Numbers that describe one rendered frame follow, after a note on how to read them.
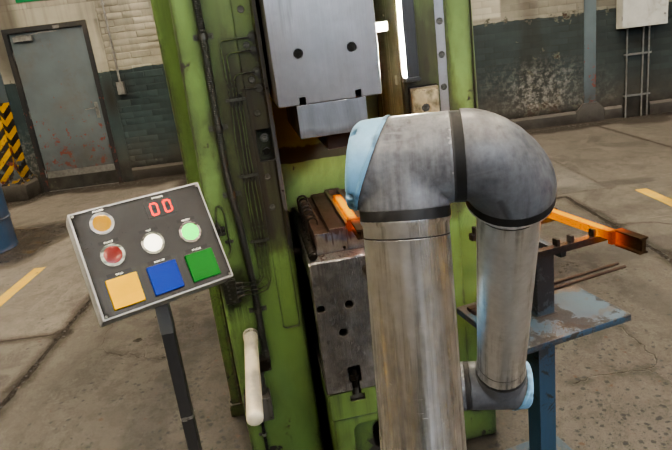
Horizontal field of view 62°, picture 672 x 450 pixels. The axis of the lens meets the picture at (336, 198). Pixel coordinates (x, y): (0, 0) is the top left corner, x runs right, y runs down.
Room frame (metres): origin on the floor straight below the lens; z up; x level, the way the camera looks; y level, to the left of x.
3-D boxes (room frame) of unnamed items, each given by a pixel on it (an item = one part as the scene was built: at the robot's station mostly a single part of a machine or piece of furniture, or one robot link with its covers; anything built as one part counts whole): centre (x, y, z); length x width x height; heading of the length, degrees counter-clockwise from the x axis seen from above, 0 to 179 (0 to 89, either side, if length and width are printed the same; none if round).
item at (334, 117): (1.79, 0.01, 1.32); 0.42 x 0.20 x 0.10; 8
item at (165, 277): (1.31, 0.45, 1.01); 0.07 x 0.05 x 0.07; 123
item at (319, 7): (1.79, -0.03, 1.56); 0.42 x 0.39 x 0.40; 8
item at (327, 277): (1.81, -0.04, 0.69); 0.56 x 0.38 x 0.45; 8
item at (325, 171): (2.11, 0.01, 1.37); 0.41 x 0.10 x 0.91; 98
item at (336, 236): (1.79, 0.01, 0.96); 0.42 x 0.20 x 0.09; 8
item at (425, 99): (1.75, -0.31, 1.27); 0.09 x 0.02 x 0.17; 98
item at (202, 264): (1.37, 0.37, 1.01); 0.07 x 0.05 x 0.07; 123
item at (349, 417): (1.81, -0.04, 0.23); 0.55 x 0.37 x 0.47; 8
